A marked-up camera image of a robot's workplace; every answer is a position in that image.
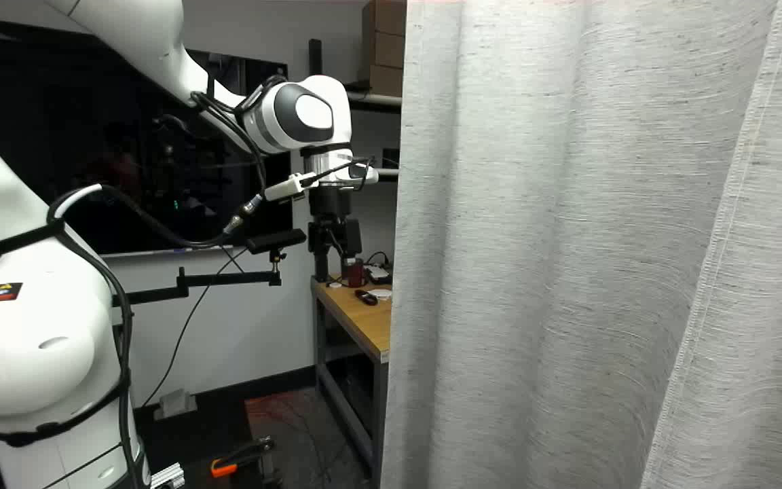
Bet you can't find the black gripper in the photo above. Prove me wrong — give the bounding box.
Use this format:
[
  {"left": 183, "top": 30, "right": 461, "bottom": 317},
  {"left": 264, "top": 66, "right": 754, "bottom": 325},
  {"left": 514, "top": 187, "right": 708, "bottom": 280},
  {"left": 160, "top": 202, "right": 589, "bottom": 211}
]
[{"left": 306, "top": 184, "right": 363, "bottom": 286}]

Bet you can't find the grey fabric curtain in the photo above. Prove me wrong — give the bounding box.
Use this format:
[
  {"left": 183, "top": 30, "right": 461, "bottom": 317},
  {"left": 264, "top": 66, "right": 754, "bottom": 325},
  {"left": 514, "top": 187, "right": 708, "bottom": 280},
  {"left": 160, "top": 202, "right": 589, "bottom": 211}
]
[{"left": 378, "top": 0, "right": 782, "bottom": 489}]

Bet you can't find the red mug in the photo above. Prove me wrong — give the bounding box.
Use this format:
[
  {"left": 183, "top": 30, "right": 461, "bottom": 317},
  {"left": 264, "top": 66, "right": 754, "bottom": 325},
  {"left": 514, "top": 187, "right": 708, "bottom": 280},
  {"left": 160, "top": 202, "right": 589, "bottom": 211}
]
[{"left": 346, "top": 256, "right": 369, "bottom": 291}]

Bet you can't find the wooden desk with metal legs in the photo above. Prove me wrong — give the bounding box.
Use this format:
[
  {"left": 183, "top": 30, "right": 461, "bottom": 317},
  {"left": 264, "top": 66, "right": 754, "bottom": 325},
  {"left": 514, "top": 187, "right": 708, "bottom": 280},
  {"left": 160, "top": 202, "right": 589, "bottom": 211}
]
[{"left": 311, "top": 280, "right": 396, "bottom": 483}]

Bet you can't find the small grey floor box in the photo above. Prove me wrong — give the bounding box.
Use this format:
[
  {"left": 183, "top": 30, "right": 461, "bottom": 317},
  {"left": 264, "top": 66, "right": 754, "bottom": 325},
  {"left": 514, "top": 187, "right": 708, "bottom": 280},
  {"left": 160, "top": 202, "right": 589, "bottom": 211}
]
[{"left": 157, "top": 388, "right": 201, "bottom": 420}]

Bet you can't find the large black screen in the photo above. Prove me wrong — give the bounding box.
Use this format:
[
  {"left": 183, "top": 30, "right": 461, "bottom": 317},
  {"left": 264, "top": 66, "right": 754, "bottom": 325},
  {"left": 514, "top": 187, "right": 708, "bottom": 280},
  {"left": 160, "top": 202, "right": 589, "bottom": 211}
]
[{"left": 0, "top": 17, "right": 293, "bottom": 257}]

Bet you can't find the black bar camera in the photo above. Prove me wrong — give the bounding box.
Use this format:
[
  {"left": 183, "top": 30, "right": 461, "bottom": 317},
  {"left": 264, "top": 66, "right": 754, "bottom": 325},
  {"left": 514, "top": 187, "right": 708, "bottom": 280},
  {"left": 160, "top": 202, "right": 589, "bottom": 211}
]
[{"left": 244, "top": 225, "right": 311, "bottom": 267}]

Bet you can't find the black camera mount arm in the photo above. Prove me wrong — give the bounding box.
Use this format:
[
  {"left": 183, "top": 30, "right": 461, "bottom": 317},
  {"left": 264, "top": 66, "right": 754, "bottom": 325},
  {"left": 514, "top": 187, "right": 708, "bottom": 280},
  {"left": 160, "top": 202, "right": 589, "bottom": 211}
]
[{"left": 123, "top": 267, "right": 285, "bottom": 309}]

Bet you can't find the thin black hanging cable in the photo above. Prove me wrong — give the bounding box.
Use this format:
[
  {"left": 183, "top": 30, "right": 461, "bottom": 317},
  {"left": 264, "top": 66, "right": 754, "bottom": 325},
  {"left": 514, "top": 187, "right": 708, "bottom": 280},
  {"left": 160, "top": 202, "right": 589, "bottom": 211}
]
[{"left": 138, "top": 246, "right": 251, "bottom": 411}]

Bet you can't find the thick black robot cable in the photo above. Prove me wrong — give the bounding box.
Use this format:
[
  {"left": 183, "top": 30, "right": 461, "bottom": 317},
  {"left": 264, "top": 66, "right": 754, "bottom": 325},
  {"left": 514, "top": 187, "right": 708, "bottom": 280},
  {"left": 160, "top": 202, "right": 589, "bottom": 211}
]
[{"left": 47, "top": 161, "right": 385, "bottom": 489}]

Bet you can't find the orange handled clamp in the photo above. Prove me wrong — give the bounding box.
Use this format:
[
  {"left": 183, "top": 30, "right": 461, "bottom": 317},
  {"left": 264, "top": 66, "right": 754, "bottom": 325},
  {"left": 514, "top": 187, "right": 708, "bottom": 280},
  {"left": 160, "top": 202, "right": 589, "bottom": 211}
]
[{"left": 207, "top": 435, "right": 279, "bottom": 480}]

